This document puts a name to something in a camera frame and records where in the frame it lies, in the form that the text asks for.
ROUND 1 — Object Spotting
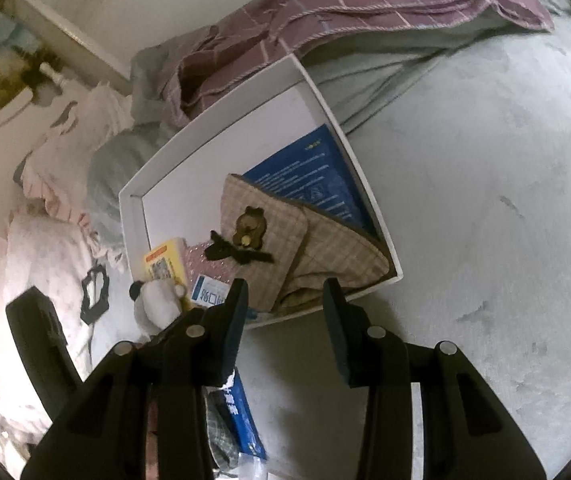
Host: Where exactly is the grey plaid slipper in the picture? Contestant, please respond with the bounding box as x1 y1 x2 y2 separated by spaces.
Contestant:
206 392 240 472

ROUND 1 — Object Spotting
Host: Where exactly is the dark blue printed packet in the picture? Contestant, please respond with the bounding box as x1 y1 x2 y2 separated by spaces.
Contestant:
244 125 373 231

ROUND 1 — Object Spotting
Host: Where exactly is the clear plastic label bag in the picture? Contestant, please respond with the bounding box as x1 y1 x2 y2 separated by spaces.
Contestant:
215 453 269 480

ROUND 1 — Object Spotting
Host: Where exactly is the blue eye mask packet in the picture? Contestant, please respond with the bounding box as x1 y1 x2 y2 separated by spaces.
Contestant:
188 274 269 461

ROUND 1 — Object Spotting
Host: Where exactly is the yellow sponge pack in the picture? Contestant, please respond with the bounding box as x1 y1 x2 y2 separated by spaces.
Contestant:
143 237 189 286

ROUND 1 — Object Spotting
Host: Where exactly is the grey fleece blanket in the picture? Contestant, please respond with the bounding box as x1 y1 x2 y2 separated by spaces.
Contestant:
84 4 517 221

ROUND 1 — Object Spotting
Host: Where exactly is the white plush dog toy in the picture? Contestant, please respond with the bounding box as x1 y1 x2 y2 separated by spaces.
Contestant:
129 278 186 337

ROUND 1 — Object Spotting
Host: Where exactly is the purple striped blanket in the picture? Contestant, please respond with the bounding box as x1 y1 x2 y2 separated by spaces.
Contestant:
158 0 553 128

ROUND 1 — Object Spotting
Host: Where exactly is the pink sparkly scrub sponge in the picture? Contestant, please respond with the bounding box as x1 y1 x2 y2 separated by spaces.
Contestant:
186 242 238 286

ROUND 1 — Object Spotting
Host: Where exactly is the white cardboard box tray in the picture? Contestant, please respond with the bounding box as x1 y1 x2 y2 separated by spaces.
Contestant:
117 53 405 331

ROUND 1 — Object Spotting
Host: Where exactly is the white floral pillow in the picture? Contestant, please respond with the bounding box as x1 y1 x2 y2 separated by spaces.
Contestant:
0 212 93 410

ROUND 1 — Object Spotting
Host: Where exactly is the pink ruffled pillow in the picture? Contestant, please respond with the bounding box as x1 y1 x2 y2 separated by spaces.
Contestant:
20 84 133 226

